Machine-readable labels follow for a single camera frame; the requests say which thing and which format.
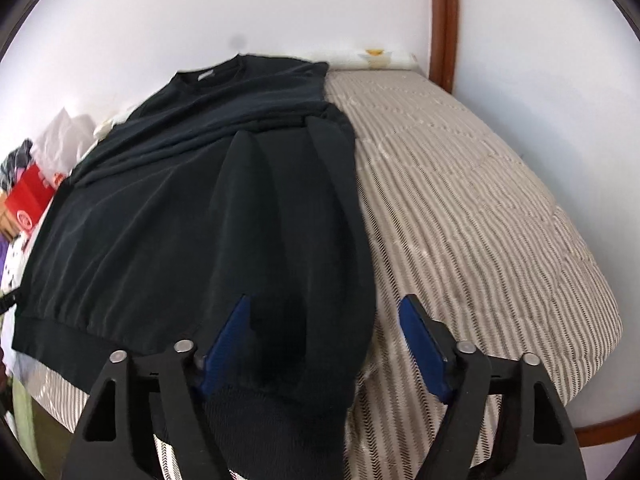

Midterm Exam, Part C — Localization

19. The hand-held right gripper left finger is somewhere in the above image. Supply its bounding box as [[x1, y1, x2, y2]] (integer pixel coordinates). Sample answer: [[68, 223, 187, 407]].
[[62, 294, 251, 480]]

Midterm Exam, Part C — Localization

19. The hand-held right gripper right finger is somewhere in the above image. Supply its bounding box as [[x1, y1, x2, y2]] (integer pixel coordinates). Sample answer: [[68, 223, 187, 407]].
[[398, 294, 587, 480]]

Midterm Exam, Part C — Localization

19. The black sweatshirt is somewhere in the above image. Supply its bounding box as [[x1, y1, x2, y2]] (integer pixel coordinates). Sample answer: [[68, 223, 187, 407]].
[[11, 55, 378, 480]]

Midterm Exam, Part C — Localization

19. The white dotted cloth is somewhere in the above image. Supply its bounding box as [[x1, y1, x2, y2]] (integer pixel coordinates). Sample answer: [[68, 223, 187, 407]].
[[0, 230, 31, 303]]

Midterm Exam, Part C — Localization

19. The red paper bag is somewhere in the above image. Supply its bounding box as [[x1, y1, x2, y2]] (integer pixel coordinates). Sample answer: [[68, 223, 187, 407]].
[[4, 164, 63, 238]]

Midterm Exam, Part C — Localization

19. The plaid cloth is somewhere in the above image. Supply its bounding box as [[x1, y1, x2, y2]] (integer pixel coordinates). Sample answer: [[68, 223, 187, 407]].
[[0, 140, 36, 196]]

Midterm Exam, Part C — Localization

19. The striped bed cover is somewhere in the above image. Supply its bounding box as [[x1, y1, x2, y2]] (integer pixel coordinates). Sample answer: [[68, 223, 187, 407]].
[[15, 70, 623, 480]]

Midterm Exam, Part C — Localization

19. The white plastic bag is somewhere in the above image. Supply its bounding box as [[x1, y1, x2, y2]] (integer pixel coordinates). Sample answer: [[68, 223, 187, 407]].
[[35, 107, 98, 177]]

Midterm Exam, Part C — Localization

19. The wooden baseboard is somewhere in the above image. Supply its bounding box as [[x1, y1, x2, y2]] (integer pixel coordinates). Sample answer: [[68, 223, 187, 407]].
[[572, 412, 640, 448]]

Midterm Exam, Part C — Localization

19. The white printed pillow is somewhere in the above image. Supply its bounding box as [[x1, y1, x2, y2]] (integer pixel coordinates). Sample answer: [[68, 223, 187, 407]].
[[95, 47, 418, 141]]

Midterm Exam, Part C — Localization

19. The wooden door frame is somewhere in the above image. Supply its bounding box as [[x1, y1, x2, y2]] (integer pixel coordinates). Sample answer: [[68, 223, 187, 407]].
[[429, 0, 460, 93]]

